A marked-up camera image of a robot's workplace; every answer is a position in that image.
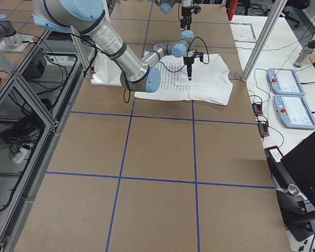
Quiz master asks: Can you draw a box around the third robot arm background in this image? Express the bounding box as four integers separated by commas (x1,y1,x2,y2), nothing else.
0,14,34,53

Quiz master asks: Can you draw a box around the black camera stand device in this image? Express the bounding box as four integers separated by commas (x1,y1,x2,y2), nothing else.
276,188,315,242

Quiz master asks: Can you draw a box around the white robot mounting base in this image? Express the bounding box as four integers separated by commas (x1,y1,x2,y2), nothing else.
90,49,149,86

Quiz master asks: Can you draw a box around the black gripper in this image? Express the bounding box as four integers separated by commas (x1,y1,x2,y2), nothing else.
183,49,204,80
180,6,201,29

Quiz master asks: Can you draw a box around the aluminium frame side rack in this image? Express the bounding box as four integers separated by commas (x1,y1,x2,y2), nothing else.
0,30,97,251

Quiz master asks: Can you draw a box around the black orange connector box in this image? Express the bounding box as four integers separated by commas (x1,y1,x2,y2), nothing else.
252,102,264,116
257,122,269,138

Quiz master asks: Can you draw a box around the far teach pendant tablet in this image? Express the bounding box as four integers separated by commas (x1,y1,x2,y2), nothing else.
267,68,305,96

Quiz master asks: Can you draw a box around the black laptop computer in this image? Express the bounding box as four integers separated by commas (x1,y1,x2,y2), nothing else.
265,131,315,202

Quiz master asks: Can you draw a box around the clear plastic bag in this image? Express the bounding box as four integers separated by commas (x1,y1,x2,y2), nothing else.
230,22,257,43

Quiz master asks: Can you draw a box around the white long-sleeve printed shirt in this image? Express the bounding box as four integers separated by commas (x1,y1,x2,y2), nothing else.
134,54,233,106

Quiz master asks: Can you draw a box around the near teach pendant tablet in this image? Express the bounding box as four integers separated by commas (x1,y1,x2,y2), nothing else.
274,94,315,130

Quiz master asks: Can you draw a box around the grey aluminium frame post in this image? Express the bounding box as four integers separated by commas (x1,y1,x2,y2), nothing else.
241,0,287,82

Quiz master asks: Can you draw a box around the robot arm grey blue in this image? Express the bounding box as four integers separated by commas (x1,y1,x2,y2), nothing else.
33,0,202,92
152,0,202,30

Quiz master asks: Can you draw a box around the teach pendant tablet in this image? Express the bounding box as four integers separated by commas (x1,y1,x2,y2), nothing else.
274,94,315,130
267,68,305,96

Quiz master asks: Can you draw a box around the grey water bottle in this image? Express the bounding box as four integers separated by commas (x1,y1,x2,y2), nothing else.
293,40,315,68

